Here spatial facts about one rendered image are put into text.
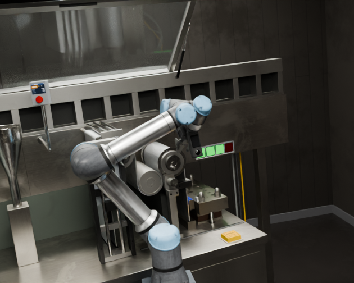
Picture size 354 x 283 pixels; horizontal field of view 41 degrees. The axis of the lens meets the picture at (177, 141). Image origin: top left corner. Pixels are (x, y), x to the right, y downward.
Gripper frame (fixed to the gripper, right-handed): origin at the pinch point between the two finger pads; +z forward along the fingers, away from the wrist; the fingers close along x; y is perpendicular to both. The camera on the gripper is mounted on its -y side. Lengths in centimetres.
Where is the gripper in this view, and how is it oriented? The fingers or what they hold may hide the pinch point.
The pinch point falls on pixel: (183, 151)
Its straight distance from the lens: 211.0
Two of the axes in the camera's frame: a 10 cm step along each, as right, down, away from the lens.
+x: -9.1, 1.8, -3.6
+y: -3.3, -8.4, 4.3
